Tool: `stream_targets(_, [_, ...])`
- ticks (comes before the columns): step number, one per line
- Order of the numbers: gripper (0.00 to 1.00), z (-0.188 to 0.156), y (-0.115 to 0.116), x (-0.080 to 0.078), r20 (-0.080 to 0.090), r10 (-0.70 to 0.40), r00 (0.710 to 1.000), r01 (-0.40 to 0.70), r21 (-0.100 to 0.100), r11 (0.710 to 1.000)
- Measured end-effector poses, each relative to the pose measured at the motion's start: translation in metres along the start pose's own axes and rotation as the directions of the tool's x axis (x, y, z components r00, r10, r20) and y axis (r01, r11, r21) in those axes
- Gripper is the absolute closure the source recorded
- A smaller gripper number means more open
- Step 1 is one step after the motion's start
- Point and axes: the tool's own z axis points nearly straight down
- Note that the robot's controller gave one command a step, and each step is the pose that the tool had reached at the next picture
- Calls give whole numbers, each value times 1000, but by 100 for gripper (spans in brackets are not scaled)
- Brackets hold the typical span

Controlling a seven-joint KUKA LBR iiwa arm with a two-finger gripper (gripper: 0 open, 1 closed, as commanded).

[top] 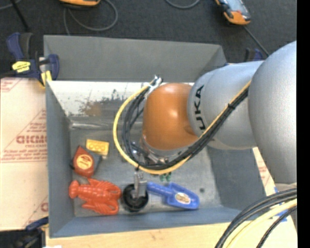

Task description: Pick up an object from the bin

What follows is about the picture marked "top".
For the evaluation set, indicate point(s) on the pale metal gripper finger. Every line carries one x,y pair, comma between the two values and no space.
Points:
137,183
143,186

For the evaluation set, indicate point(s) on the orange tape measure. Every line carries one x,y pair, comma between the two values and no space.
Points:
84,162

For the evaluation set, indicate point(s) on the grey metal bin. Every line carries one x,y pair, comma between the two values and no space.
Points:
98,61

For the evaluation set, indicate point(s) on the yellow toy brick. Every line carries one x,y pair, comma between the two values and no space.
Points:
98,146

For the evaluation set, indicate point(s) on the blue toy scoop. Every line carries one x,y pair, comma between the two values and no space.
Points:
178,197

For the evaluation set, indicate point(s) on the orange toy lobster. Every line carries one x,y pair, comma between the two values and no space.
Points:
95,195

